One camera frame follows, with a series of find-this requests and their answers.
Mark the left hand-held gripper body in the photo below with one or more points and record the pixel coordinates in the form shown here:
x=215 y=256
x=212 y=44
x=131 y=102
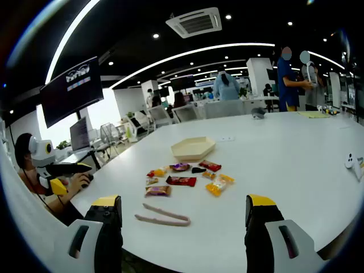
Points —
x=42 y=153

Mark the brown purple food packet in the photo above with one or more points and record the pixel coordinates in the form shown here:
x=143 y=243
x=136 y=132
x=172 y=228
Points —
x=157 y=191

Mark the dark red food bar packet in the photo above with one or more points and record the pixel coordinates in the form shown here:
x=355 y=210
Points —
x=181 y=181

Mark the black screen stand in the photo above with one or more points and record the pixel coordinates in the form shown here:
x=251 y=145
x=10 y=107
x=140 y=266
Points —
x=96 y=160

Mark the white controller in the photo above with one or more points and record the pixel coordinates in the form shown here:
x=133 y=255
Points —
x=351 y=162

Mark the small black food packet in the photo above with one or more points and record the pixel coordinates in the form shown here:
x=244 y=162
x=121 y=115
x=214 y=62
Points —
x=197 y=170

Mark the desktop monitor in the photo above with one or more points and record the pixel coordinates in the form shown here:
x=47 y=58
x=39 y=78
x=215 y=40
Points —
x=79 y=133

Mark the yellow sheet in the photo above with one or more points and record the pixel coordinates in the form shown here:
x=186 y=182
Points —
x=312 y=114

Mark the ceiling air conditioner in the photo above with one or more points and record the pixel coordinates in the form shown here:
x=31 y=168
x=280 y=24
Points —
x=196 y=22

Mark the small grey object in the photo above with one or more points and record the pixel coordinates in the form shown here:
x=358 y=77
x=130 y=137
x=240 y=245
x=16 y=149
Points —
x=258 y=113

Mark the small red food packet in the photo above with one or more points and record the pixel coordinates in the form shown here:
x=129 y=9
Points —
x=150 y=173

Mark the white table socket panel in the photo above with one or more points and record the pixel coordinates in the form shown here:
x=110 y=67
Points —
x=224 y=138

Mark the red orange food bar packet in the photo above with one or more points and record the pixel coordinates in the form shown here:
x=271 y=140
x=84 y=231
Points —
x=210 y=165

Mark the purple foil food packet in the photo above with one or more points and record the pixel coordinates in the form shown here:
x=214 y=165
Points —
x=180 y=167

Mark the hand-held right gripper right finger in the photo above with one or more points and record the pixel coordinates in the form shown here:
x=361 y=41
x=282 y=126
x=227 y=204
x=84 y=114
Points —
x=261 y=221

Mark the pink food tongs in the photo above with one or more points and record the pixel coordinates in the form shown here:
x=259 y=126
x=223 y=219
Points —
x=159 y=220

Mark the person's white shirt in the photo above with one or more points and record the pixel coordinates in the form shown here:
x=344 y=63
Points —
x=28 y=227

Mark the beige hexagonal container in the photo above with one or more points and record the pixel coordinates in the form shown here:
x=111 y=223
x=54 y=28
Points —
x=193 y=149

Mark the black computer mouse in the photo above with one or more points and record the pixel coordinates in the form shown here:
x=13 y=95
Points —
x=89 y=178

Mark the large black display screen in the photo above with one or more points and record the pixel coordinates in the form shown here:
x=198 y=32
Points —
x=71 y=94

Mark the white office chair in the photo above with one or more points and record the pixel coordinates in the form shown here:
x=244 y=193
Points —
x=185 y=113
x=160 y=115
x=139 y=125

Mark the grey office chair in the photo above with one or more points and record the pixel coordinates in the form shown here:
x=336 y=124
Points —
x=224 y=109

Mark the yellow clear food packet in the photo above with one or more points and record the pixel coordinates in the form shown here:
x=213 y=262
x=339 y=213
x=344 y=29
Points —
x=161 y=172
x=217 y=186

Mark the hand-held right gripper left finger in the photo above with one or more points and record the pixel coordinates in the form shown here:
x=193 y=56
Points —
x=105 y=227

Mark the potted plant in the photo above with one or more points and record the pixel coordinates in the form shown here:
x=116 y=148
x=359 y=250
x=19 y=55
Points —
x=63 y=145

